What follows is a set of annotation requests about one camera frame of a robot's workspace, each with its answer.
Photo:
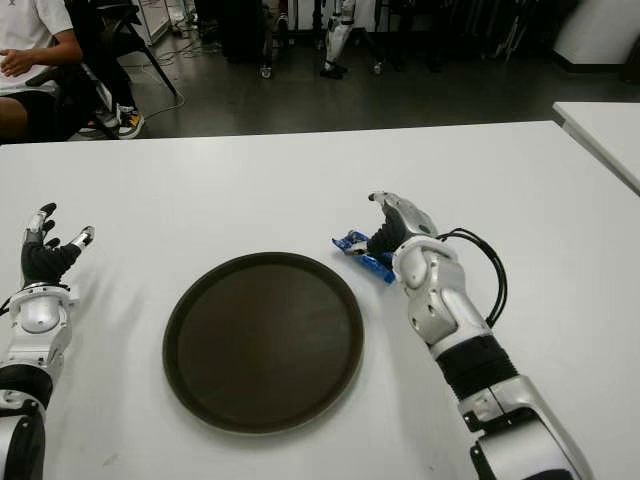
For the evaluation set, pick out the right robot hand black silver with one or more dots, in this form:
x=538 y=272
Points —
x=400 y=225

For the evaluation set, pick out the seated person in white shirt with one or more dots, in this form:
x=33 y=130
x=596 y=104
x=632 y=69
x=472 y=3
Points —
x=25 y=30

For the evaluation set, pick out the person in black clothes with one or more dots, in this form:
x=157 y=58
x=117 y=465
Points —
x=112 y=75

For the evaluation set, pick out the white curved panel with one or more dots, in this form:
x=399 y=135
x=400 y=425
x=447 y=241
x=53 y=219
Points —
x=595 y=30

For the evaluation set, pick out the round dark brown tray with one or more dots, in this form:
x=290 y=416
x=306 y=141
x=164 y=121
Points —
x=262 y=345

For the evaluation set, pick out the black wheeled stand leg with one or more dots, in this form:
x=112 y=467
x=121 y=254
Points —
x=377 y=67
x=266 y=70

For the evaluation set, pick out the left robot arm silver black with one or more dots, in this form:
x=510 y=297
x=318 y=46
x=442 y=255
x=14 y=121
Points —
x=35 y=320

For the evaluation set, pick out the white humanoid robot legs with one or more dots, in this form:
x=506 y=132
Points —
x=336 y=37

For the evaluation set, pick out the blue Oreo cookie pack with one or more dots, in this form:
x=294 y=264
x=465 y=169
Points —
x=345 y=241

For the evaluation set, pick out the grey armrest office chair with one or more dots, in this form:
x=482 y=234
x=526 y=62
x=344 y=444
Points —
x=45 y=76

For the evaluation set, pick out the black folding chair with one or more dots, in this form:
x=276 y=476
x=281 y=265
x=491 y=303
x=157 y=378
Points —
x=132 y=47

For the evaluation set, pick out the right robot arm silver black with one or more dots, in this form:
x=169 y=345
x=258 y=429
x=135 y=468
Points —
x=450 y=310

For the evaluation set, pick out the white side table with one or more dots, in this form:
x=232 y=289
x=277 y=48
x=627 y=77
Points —
x=607 y=130

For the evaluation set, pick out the left robot hand black silver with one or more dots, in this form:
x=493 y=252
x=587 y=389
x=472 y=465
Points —
x=42 y=257

